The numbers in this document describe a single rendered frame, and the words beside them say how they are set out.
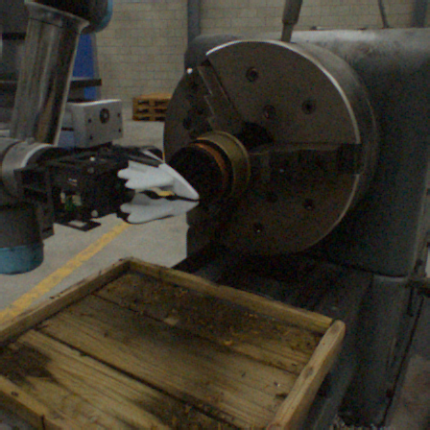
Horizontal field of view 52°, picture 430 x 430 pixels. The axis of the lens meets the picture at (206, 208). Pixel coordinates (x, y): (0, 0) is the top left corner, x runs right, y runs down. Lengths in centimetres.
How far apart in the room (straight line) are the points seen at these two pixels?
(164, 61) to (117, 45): 133
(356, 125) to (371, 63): 17
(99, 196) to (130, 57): 1147
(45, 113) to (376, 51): 51
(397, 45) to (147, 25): 1110
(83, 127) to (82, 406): 62
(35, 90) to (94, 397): 45
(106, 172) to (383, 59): 45
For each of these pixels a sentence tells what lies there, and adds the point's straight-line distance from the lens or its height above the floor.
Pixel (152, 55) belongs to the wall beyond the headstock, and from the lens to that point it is 1168.
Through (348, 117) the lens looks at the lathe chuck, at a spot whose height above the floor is 114.
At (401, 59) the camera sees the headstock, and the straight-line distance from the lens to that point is 72.
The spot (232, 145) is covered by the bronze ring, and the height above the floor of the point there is 111.
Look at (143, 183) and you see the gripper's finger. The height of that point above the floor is 110.
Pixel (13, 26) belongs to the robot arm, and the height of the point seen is 127.
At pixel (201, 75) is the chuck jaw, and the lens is 62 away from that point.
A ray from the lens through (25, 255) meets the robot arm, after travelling 66.
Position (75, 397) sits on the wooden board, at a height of 89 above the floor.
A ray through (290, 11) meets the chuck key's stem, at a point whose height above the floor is 127.
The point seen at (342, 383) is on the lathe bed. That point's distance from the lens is 81.
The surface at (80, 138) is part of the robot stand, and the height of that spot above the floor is 105.
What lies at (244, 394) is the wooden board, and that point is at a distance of 49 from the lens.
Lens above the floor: 122
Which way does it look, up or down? 20 degrees down
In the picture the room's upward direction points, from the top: straight up
